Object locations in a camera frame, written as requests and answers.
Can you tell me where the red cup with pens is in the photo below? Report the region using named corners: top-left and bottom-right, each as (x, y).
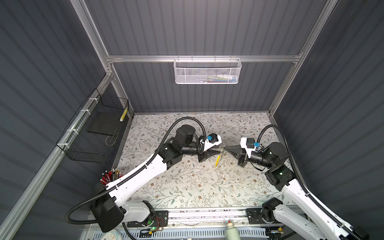
top-left (100, 169), bottom-right (124, 186)

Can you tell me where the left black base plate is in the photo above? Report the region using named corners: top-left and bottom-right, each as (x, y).
top-left (126, 211), bottom-right (169, 228)

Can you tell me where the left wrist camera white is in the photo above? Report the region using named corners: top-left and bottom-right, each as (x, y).
top-left (203, 133), bottom-right (222, 152)

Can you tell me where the white wire basket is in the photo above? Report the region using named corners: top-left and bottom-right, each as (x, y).
top-left (173, 57), bottom-right (242, 85)

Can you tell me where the aluminium rail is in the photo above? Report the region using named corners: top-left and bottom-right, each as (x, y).
top-left (89, 206), bottom-right (310, 229)

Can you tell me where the white slotted cable duct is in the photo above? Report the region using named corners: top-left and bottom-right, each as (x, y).
top-left (91, 227), bottom-right (268, 240)

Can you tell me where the yellow green marker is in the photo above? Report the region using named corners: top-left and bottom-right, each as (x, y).
top-left (120, 108), bottom-right (128, 122)

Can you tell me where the large keyring with yellow grip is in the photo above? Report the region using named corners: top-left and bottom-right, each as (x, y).
top-left (215, 146), bottom-right (225, 168)

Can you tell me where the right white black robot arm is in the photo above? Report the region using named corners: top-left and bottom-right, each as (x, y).
top-left (224, 138), bottom-right (370, 240)

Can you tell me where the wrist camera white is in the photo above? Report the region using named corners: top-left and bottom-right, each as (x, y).
top-left (203, 133), bottom-right (222, 152)
top-left (240, 137), bottom-right (262, 158)

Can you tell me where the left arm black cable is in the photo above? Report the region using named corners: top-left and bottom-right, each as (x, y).
top-left (64, 116), bottom-right (208, 226)

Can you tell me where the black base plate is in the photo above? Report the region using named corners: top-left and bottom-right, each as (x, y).
top-left (246, 208), bottom-right (282, 225)
top-left (126, 211), bottom-right (169, 228)

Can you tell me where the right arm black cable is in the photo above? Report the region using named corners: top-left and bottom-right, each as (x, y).
top-left (256, 124), bottom-right (364, 240)

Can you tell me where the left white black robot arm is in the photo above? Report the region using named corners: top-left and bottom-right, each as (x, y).
top-left (91, 125), bottom-right (222, 233)

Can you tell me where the white rounded device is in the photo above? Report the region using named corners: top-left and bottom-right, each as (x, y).
top-left (100, 230), bottom-right (123, 240)

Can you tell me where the white bottle with red cap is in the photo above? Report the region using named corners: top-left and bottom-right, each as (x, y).
top-left (226, 220), bottom-right (241, 240)

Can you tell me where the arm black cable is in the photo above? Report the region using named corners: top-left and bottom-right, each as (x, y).
top-left (64, 116), bottom-right (208, 226)
top-left (256, 124), bottom-right (364, 240)

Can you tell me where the black wire basket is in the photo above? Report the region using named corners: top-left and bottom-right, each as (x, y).
top-left (57, 90), bottom-right (130, 164)

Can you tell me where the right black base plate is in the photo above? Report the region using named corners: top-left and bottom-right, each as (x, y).
top-left (246, 208), bottom-right (282, 225)

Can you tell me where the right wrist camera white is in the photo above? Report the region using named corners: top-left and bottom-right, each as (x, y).
top-left (240, 137), bottom-right (262, 158)

